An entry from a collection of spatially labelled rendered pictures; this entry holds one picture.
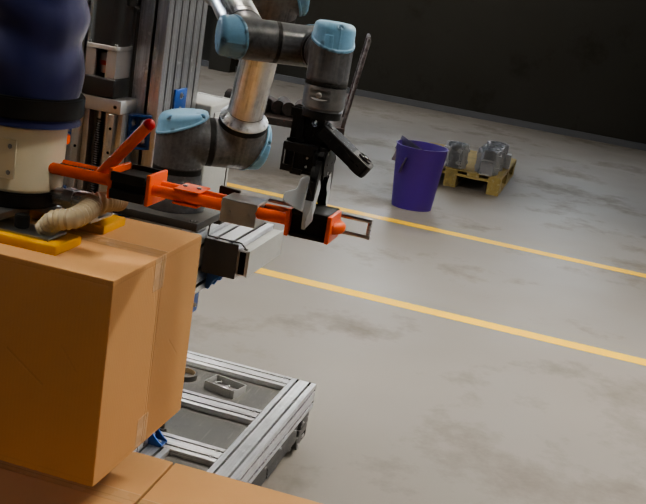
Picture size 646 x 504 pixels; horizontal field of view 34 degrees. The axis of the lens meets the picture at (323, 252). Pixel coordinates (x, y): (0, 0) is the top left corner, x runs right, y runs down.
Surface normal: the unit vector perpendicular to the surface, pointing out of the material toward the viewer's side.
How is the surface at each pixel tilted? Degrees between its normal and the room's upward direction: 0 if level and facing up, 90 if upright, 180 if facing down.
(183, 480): 0
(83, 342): 90
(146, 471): 0
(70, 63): 74
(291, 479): 0
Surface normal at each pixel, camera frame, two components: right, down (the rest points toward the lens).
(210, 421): 0.15, -0.95
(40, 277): -0.28, 0.22
